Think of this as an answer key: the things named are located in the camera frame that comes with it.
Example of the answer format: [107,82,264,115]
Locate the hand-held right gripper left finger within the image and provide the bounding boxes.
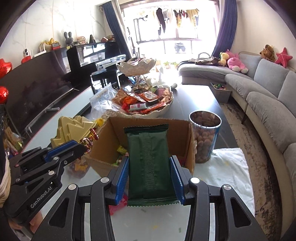
[30,156,129,241]

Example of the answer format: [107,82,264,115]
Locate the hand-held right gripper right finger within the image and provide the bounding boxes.
[170,156,269,241]

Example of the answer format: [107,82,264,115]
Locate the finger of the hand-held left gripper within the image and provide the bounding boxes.
[11,145,85,186]
[15,140,79,171]

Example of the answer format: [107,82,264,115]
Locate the dark green snack packet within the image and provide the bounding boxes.
[123,123,181,207]

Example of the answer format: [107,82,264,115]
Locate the brown cardboard box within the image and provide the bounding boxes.
[84,117,196,176]

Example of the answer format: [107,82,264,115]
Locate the clear jar of brown snacks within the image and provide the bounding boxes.
[189,111,222,164]

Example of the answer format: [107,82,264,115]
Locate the person's left hand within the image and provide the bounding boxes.
[8,220,30,232]

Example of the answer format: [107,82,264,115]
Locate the candy jar with golden lid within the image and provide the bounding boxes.
[51,115,98,179]

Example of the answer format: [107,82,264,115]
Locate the white tv cabinet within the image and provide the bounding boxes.
[22,86,94,149]

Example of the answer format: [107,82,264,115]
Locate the white printed cloth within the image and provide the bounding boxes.
[111,147,256,241]

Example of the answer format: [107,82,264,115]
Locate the black television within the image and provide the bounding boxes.
[0,50,80,137]

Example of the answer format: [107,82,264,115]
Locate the clear plastic zip bags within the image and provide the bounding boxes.
[89,83,118,116]

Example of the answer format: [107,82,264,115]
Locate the red heart balloon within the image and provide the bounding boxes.
[0,86,9,105]
[0,58,12,79]

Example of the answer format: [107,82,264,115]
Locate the grey patterned rug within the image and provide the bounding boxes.
[217,102,285,232]

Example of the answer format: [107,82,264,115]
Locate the pile of snack packets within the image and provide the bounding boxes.
[112,87,173,114]

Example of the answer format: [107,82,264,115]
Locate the black piano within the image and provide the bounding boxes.
[67,42,130,94]

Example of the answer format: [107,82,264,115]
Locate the grey toy bin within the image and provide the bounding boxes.
[210,82,232,104]

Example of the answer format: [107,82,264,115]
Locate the yellow ribbon ornament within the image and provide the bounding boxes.
[41,38,60,47]

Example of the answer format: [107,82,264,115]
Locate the grey rabbit figure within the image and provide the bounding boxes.
[63,31,74,47]

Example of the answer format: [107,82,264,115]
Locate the white tiered snack stand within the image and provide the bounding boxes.
[111,58,174,116]

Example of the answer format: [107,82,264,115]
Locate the grey sofa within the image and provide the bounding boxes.
[178,52,296,193]

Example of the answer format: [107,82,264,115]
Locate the brown handbag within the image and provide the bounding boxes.
[194,52,220,66]

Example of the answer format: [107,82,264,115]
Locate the dark blue curtain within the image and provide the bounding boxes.
[211,0,239,57]
[102,2,131,63]

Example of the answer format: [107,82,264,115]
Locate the yellow plush toy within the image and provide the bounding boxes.
[218,52,228,67]

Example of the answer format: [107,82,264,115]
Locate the pink plush toy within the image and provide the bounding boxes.
[225,49,249,74]

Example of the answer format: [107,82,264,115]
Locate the brown plush toy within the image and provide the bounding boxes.
[259,44,277,62]

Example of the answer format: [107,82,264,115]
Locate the black hanging garment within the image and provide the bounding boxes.
[156,8,167,37]

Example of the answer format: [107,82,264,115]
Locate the red star pillow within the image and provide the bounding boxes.
[274,47,293,68]

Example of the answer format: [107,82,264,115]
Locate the yellow hanging garment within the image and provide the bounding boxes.
[174,9,199,27]

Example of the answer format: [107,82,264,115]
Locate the white camera on red base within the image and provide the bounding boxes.
[21,48,33,64]

